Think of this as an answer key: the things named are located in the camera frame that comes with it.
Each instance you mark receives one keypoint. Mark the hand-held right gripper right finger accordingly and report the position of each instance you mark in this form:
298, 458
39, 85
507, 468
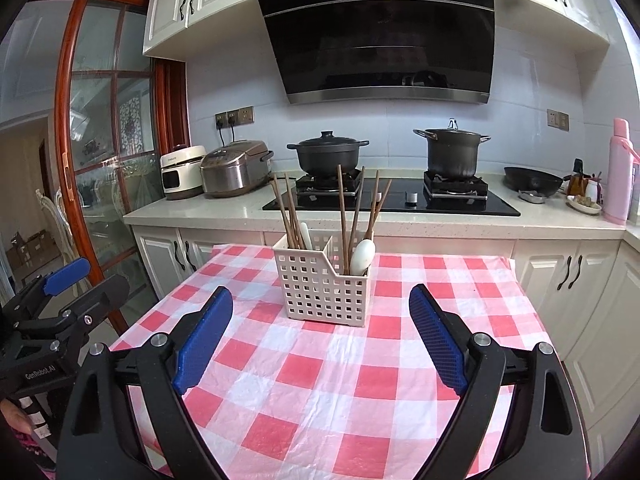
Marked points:
440, 340

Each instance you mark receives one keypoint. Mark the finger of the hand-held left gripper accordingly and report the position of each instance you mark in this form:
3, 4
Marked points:
67, 271
102, 295

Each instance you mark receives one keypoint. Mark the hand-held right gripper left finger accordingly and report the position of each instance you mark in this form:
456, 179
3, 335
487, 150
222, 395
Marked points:
202, 340

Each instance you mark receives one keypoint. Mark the large white ceramic spoon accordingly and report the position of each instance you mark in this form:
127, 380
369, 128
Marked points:
362, 255

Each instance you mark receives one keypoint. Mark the white perforated plastic basket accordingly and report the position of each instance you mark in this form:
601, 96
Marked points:
320, 290

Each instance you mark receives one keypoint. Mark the small white ceramic spoon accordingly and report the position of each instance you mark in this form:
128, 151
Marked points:
306, 235

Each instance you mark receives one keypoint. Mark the brown wooden chopstick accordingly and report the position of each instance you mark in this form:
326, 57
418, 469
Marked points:
382, 202
372, 200
292, 210
342, 210
358, 205
281, 210

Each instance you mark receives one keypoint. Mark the person's left hand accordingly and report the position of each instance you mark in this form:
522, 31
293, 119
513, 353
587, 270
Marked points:
12, 415

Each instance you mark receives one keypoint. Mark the cardboard boxes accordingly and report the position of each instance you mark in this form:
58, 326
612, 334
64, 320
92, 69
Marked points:
27, 255

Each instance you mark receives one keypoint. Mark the ornate white chair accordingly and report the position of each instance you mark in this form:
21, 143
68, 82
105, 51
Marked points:
50, 210

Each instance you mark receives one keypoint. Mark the red white checked tablecloth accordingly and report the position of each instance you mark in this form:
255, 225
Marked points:
325, 390

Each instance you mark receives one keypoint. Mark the red wooden glass door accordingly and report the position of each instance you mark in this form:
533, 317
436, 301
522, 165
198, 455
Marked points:
65, 135

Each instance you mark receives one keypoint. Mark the black glass gas hob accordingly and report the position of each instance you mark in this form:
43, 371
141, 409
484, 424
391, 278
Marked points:
400, 205

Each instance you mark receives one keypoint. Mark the cream countertop cooker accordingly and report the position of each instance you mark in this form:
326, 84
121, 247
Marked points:
182, 172

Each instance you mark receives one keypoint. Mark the small steel bowl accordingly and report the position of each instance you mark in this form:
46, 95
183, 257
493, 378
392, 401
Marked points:
531, 197

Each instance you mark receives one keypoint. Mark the silver rice cooker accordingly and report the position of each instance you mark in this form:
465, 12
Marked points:
232, 172

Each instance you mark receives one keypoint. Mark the black stock pot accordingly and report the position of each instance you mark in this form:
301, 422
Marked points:
452, 157

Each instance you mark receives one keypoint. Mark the black wok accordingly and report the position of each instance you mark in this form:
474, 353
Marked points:
532, 180

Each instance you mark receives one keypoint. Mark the small plate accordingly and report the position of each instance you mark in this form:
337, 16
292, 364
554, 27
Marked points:
584, 206

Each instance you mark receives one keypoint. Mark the white jar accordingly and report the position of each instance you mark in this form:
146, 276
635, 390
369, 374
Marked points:
592, 191

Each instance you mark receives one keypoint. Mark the black casserole pot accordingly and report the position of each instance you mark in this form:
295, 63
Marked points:
327, 157

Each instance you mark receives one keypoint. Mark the pink thermos flask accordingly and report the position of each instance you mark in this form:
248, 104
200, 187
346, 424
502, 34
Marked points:
619, 185

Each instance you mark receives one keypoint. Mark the black range hood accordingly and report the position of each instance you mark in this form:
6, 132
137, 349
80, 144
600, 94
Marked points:
380, 35

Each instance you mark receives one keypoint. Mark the grey wall socket panel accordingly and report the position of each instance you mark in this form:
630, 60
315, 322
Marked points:
245, 116

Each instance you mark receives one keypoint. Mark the grey wall switch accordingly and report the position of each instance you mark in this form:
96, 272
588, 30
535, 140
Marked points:
557, 120

